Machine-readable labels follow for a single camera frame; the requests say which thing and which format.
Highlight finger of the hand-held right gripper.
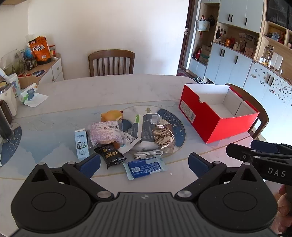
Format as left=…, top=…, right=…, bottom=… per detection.
left=226, top=143, right=292, bottom=164
left=250, top=140, right=292, bottom=155

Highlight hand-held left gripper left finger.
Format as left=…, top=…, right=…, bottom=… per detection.
left=30, top=153, right=114, bottom=202

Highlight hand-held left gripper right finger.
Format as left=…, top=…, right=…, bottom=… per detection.
left=174, top=153, right=263, bottom=201

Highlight black snack packet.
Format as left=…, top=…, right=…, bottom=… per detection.
left=94, top=143, right=127, bottom=170

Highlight white green small carton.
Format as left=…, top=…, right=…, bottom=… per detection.
left=74, top=128, right=90, bottom=159

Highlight red cardboard box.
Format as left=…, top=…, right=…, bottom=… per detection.
left=178, top=83, right=260, bottom=144

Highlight gold snack packet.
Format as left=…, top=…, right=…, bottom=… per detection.
left=152, top=123, right=176, bottom=155

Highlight white usb cable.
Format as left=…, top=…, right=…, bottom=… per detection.
left=133, top=149, right=164, bottom=161

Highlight white grey tissue pack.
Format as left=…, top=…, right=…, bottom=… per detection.
left=126, top=113, right=166, bottom=149

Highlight person's right hand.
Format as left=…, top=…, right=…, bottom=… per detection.
left=277, top=184, right=292, bottom=233

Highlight pink snack packet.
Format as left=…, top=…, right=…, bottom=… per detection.
left=90, top=121, right=124, bottom=148

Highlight white sachet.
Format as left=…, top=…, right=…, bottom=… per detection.
left=118, top=133, right=140, bottom=154

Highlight blue round placemat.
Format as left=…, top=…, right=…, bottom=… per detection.
left=0, top=123, right=22, bottom=167
left=122, top=105, right=187, bottom=158

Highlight blue snack packet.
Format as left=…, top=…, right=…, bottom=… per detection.
left=122, top=156, right=168, bottom=181

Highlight orange plush toy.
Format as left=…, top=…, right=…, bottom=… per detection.
left=101, top=110, right=125, bottom=124

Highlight white bottles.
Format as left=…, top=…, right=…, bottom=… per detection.
left=265, top=51, right=284, bottom=70

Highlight wet wipes pack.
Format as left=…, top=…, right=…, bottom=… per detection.
left=19, top=83, right=49, bottom=108

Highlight dark thermos flask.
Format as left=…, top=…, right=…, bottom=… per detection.
left=0, top=100, right=14, bottom=143

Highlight white wooden sideboard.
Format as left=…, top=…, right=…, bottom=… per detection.
left=17, top=53, right=64, bottom=90

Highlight brown slatted wooden chair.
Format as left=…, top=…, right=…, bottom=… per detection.
left=88, top=49, right=135, bottom=77

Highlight brown cardboard box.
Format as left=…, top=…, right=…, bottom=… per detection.
left=200, top=45, right=212, bottom=65

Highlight white kettle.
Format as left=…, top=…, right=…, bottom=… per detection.
left=0, top=82, right=18, bottom=117

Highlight white mug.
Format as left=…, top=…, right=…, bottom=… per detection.
left=4, top=73, right=22, bottom=97

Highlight dark jar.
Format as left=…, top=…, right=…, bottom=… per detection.
left=25, top=58, right=38, bottom=71

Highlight orange snack bag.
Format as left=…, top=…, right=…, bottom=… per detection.
left=28, top=36, right=52, bottom=65

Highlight landscape printed panel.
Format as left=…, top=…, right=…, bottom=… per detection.
left=0, top=48, right=26, bottom=76

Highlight dark brown door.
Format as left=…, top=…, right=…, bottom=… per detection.
left=177, top=0, right=195, bottom=71

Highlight light blue tote bag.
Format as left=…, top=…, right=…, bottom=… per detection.
left=196, top=15, right=210, bottom=32

